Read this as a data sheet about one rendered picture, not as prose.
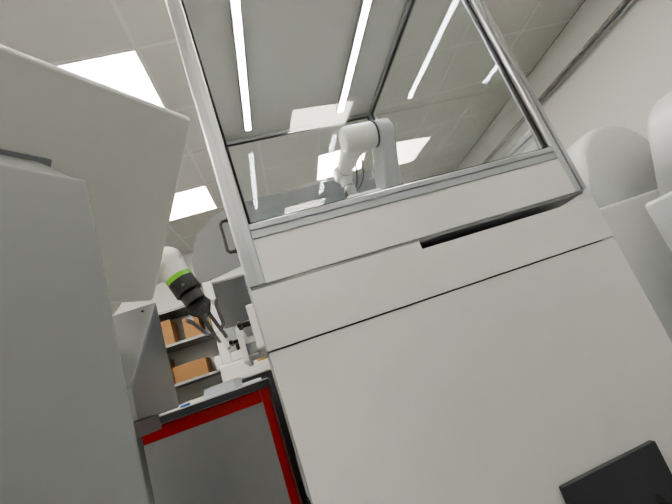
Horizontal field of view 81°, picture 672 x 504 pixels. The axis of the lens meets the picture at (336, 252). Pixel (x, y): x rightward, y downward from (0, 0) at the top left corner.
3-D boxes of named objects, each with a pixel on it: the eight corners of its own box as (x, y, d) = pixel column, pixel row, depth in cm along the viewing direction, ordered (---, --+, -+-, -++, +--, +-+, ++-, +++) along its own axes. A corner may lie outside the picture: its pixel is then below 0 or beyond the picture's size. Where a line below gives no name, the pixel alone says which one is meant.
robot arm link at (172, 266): (171, 236, 139) (174, 248, 149) (137, 254, 133) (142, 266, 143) (194, 266, 137) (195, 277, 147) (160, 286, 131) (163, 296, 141)
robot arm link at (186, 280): (165, 284, 133) (189, 269, 136) (173, 292, 144) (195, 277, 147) (175, 299, 132) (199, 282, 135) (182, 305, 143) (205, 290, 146)
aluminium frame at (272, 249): (247, 288, 87) (148, -56, 113) (261, 337, 183) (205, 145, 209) (587, 187, 109) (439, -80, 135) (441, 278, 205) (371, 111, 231)
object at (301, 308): (266, 352, 84) (248, 287, 87) (270, 367, 179) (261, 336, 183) (613, 235, 106) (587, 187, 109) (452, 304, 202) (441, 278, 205)
